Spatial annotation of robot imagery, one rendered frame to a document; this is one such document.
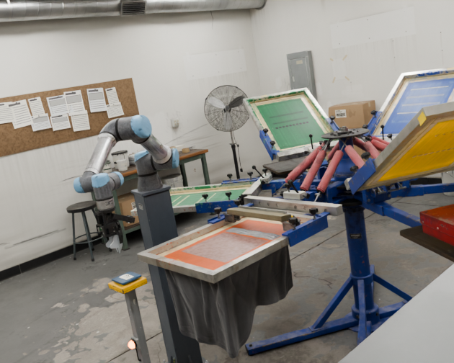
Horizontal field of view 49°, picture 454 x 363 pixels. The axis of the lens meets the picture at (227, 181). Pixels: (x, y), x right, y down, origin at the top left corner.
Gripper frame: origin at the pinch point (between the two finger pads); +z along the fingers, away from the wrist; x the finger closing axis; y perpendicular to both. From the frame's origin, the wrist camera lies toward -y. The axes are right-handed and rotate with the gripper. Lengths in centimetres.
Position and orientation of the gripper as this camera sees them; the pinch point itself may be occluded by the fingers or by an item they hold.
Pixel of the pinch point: (119, 249)
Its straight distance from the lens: 232.5
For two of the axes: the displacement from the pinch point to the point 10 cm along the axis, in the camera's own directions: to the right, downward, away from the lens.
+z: 1.6, 9.7, 2.1
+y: -7.2, 2.6, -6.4
